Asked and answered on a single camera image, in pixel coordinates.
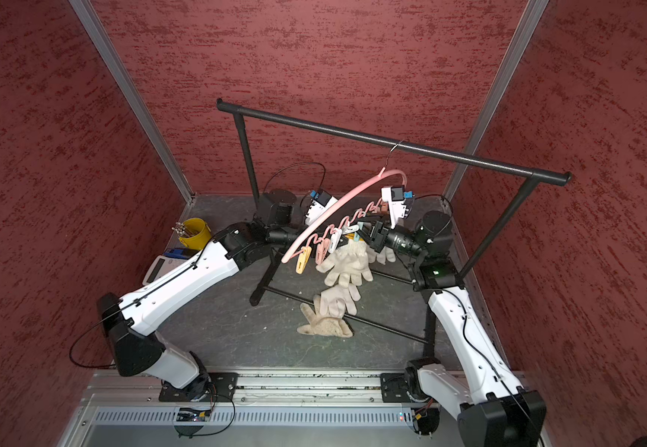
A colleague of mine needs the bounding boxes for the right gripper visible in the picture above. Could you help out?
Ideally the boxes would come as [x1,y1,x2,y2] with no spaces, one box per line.
[348,211,427,259]

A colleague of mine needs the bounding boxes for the pink clip hanger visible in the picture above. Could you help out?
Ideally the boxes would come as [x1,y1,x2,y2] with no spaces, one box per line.
[280,139,409,275]

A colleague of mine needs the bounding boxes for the white work glove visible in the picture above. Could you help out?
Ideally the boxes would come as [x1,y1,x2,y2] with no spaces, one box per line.
[366,247,396,264]

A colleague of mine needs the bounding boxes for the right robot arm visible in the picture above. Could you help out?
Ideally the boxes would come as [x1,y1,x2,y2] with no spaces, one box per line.
[357,210,547,446]

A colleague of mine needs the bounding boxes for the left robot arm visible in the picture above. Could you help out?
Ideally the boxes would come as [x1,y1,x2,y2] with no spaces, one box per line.
[97,189,297,400]

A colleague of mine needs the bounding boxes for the black clothes rack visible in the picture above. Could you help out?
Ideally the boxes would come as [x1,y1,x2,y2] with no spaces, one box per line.
[215,98,574,346]

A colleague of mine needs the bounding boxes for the yellow cup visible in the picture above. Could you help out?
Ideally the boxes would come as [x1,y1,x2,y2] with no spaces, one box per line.
[172,218,213,251]

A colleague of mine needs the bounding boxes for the right controller board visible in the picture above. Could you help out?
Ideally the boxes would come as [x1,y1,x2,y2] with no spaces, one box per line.
[412,408,440,436]

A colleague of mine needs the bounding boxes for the controller board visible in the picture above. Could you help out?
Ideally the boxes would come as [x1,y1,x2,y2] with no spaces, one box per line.
[412,408,440,436]
[175,408,213,423]

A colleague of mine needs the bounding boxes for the blue stapler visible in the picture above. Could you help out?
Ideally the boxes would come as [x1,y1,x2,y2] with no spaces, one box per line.
[163,249,191,260]

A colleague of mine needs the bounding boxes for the pink calculator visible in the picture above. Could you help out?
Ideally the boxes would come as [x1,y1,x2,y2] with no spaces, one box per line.
[142,255,184,286]

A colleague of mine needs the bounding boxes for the left controller board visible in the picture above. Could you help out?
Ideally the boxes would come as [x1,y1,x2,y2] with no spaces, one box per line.
[175,408,213,423]

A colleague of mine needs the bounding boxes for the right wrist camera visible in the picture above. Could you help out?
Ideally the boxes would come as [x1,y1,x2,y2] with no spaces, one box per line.
[381,186,415,229]

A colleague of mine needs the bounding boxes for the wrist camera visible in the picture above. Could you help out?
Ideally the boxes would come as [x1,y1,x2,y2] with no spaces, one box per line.
[381,186,415,229]
[304,189,337,225]

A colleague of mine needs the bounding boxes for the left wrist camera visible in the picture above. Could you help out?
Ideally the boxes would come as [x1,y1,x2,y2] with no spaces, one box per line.
[304,189,337,225]

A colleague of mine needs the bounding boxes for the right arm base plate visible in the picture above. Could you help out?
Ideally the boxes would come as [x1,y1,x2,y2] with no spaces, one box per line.
[379,372,457,404]

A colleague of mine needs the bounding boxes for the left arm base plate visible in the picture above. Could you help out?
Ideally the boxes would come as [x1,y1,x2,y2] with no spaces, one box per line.
[159,372,240,402]

